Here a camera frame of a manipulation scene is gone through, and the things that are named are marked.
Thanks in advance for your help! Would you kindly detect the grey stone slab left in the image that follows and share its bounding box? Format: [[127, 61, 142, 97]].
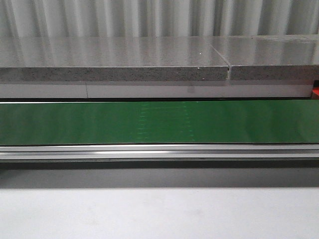
[[0, 37, 228, 82]]

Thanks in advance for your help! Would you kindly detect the grey stone slab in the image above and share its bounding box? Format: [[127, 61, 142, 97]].
[[207, 35, 319, 82], [0, 37, 228, 82]]

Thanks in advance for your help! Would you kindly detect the green conveyor belt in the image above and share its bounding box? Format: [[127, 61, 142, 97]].
[[0, 100, 319, 145]]

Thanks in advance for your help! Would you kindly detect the grey stone slab right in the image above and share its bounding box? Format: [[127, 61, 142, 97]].
[[207, 35, 319, 82]]

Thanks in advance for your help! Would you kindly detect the white panel under slab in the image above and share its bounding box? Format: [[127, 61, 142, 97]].
[[0, 82, 313, 99]]

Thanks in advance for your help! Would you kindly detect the red object at edge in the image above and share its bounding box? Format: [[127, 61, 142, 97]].
[[311, 87, 319, 100]]

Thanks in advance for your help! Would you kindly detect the grey pleated curtain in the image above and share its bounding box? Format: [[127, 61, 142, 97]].
[[0, 0, 319, 38]]

